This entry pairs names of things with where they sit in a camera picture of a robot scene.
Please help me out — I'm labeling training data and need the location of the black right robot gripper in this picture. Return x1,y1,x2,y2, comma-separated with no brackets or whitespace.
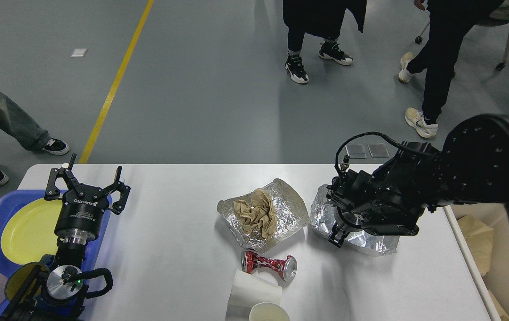
327,170,428,248

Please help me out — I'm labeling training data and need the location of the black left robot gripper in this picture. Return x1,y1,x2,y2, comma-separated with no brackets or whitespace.
44,153,131,246

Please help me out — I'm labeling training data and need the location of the yellow plastic plate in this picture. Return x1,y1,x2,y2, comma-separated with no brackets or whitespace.
1,198,62,265

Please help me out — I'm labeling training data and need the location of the foil tray with paper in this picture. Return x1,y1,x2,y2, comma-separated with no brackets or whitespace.
217,179,309,253

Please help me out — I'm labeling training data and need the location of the brown paper bag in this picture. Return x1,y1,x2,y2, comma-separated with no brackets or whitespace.
457,215,509,321

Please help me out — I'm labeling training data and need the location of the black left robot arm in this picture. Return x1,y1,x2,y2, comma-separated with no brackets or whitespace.
0,155,131,321

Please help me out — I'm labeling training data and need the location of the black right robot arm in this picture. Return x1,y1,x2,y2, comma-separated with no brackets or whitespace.
327,114,509,247

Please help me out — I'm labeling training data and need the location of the left floor socket plate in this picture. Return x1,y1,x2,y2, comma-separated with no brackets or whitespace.
345,144,367,159

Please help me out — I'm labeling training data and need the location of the floor socket plate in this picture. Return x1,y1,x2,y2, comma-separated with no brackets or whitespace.
345,144,367,159
367,144,390,158

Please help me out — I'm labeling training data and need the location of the crumpled brown paper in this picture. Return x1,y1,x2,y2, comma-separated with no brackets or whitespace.
233,189,277,240

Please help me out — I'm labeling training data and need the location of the right floor socket plate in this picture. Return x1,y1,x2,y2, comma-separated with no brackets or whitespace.
367,144,390,158

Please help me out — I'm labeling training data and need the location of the crushed red can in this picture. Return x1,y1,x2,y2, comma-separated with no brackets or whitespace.
241,251,298,282

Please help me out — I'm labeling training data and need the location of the blue plastic tray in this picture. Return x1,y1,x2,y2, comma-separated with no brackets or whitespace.
0,189,113,315

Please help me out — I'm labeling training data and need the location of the dark blue HOME mug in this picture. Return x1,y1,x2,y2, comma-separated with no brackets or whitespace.
3,262,50,318

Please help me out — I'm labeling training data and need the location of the white paper cup lying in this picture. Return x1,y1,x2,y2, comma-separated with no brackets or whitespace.
228,270,283,309

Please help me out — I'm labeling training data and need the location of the white paper on floor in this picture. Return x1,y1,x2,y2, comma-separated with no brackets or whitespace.
70,48,88,58

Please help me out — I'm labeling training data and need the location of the person at right edge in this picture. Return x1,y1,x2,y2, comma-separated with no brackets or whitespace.
398,0,502,139

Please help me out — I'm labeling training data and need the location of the white office chair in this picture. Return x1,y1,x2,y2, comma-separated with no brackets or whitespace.
401,0,509,76

